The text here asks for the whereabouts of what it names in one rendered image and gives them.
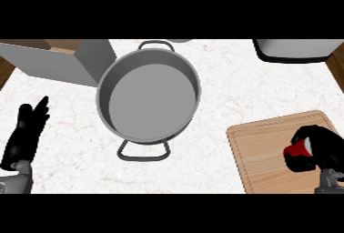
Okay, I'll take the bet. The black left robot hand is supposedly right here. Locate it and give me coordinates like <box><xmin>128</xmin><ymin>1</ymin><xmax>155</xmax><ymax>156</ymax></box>
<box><xmin>0</xmin><ymin>96</ymin><xmax>51</xmax><ymax>172</ymax></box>

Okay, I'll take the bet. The grey open box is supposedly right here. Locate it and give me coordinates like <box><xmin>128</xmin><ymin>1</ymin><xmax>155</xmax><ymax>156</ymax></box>
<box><xmin>0</xmin><ymin>39</ymin><xmax>118</xmax><ymax>88</ymax></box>

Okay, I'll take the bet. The grey appliance with black base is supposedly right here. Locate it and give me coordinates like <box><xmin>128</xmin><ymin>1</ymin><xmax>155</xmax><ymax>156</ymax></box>
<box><xmin>251</xmin><ymin>39</ymin><xmax>344</xmax><ymax>65</ymax></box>

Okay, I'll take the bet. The grey metal pot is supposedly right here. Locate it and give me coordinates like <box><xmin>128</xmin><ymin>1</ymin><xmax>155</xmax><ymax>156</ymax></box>
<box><xmin>96</xmin><ymin>40</ymin><xmax>202</xmax><ymax>162</ymax></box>

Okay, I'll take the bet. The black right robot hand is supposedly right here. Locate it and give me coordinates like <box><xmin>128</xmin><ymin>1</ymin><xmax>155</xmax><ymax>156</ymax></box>
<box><xmin>282</xmin><ymin>124</ymin><xmax>344</xmax><ymax>173</ymax></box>

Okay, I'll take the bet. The wooden cutting board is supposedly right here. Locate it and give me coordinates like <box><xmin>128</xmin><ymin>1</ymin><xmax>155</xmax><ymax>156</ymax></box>
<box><xmin>226</xmin><ymin>109</ymin><xmax>344</xmax><ymax>195</ymax></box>

